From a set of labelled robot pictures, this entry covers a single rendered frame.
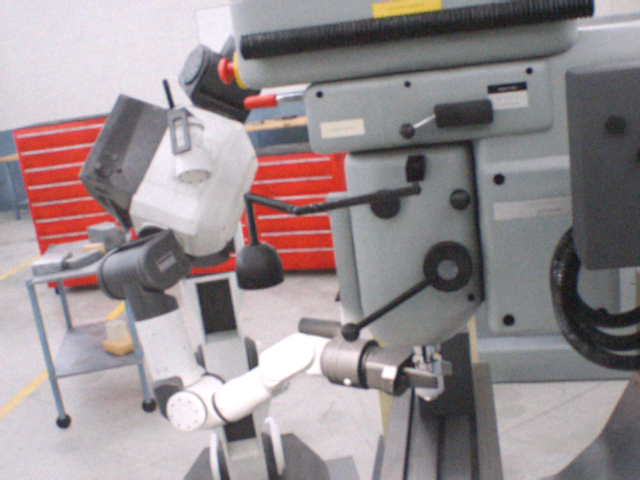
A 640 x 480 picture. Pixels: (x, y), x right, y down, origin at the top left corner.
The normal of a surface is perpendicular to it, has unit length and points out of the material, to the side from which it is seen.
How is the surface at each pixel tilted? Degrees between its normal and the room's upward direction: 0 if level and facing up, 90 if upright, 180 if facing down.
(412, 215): 90
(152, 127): 58
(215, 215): 86
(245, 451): 27
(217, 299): 95
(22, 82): 90
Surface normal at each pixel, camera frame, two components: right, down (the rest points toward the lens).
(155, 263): 0.77, -0.18
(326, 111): -0.16, 0.27
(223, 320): 0.15, 0.32
